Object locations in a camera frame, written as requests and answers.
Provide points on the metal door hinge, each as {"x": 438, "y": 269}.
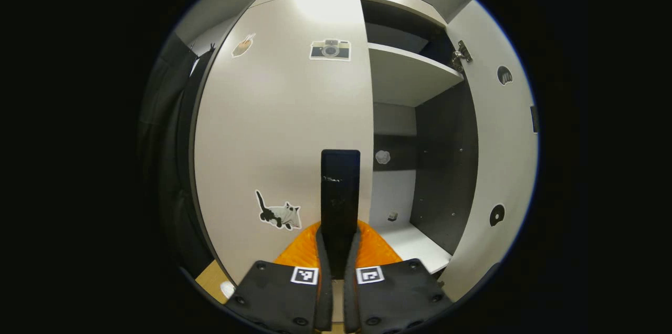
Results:
{"x": 462, "y": 55}

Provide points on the black backdrop cloth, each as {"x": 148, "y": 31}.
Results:
{"x": 168, "y": 166}

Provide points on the white cabinet shelf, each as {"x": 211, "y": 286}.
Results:
{"x": 404, "y": 76}
{"x": 415, "y": 244}

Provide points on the white cabinet bottom shelf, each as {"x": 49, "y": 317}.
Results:
{"x": 415, "y": 244}

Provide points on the grey double-door shoe cabinet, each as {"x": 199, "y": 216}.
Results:
{"x": 446, "y": 166}

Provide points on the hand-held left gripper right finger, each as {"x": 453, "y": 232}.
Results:
{"x": 350, "y": 292}

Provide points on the beige cabinet door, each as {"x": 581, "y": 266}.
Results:
{"x": 273, "y": 124}
{"x": 499, "y": 155}

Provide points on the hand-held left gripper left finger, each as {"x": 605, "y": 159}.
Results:
{"x": 324, "y": 292}

